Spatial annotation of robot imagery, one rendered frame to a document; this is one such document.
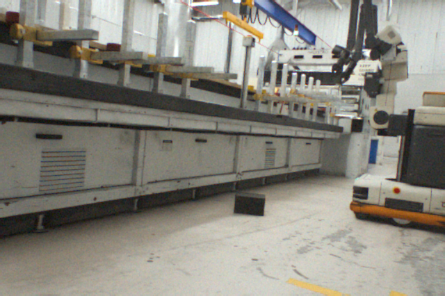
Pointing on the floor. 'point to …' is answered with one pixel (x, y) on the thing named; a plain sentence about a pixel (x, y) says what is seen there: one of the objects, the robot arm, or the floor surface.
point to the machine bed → (130, 153)
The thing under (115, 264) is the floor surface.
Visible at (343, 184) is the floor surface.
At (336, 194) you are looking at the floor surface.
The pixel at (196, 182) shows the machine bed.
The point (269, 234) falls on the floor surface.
